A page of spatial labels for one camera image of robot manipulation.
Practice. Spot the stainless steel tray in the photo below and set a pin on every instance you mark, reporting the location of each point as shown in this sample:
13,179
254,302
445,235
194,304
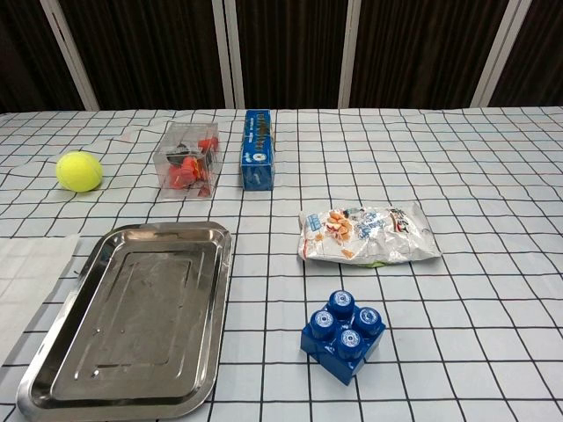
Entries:
127,321

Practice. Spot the blue cling film box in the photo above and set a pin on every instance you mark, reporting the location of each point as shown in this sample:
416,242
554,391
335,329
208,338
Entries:
258,149

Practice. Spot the white snack bag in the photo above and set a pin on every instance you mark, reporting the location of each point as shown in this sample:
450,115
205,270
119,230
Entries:
369,237

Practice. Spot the clear box with red toys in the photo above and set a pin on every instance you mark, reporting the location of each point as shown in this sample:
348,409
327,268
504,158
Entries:
189,162

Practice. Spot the checkered tablecloth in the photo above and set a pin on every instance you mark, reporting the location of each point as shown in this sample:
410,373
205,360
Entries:
396,176

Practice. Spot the blue building block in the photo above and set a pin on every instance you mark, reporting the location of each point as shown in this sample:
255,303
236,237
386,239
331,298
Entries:
345,336

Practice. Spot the dark folding screen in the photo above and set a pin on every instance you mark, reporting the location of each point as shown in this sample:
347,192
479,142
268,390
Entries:
286,48

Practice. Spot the yellow tennis ball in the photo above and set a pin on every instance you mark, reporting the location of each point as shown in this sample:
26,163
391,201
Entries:
79,171

